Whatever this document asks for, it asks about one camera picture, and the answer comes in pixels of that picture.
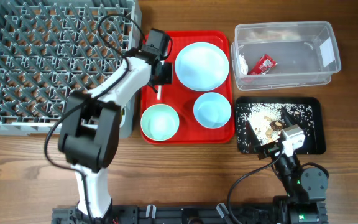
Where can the black waste tray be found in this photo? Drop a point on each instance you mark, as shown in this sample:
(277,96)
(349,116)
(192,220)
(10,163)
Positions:
(313,102)

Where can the grey dishwasher rack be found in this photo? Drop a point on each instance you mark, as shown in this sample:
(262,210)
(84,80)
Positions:
(49,49)

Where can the yellow plastic cup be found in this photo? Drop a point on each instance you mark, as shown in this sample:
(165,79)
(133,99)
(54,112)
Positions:
(123,115)

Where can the green bowl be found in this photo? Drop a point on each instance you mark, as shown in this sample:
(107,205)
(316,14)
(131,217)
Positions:
(159,122)

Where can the food scraps and rice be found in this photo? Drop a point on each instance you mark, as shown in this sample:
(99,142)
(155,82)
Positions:
(267,122)

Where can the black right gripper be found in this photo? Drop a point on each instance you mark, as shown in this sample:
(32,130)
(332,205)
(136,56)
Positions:
(268,150)

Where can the small light blue bowl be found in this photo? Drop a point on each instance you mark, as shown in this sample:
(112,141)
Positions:
(212,110)

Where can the large light blue plate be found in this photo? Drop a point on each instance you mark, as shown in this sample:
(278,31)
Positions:
(201,66)

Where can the red plastic tray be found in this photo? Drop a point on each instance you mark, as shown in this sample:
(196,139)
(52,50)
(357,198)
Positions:
(182,98)

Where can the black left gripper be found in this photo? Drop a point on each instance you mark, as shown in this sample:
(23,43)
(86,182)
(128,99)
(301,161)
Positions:
(168,79)

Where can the clear plastic waste bin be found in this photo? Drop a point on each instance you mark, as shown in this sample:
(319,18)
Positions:
(306,53)

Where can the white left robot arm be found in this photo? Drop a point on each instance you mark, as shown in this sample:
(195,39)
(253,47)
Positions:
(89,136)

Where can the white plastic spoon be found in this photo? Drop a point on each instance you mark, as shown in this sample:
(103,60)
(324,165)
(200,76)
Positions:
(159,92)

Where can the red sauce packet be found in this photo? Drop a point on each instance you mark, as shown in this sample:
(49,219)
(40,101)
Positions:
(263,65)

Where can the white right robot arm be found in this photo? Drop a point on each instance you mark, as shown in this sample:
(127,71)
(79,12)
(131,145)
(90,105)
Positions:
(303,183)

